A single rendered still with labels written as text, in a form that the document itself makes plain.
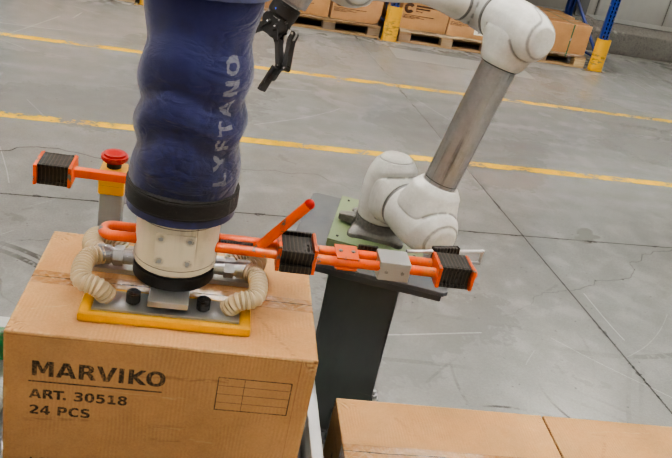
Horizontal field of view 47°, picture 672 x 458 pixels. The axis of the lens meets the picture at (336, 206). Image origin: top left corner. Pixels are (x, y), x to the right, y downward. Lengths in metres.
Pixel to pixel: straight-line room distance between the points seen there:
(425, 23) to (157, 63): 7.92
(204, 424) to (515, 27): 1.23
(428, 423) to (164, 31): 1.26
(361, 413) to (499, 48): 1.03
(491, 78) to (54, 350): 1.29
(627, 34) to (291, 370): 10.49
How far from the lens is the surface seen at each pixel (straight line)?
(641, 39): 11.89
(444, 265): 1.68
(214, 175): 1.47
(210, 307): 1.61
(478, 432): 2.17
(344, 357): 2.63
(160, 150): 1.45
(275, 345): 1.57
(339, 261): 1.63
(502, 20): 2.11
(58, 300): 1.65
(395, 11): 8.93
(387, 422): 2.10
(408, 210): 2.22
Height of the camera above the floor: 1.87
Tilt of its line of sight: 25 degrees down
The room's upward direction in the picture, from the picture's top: 12 degrees clockwise
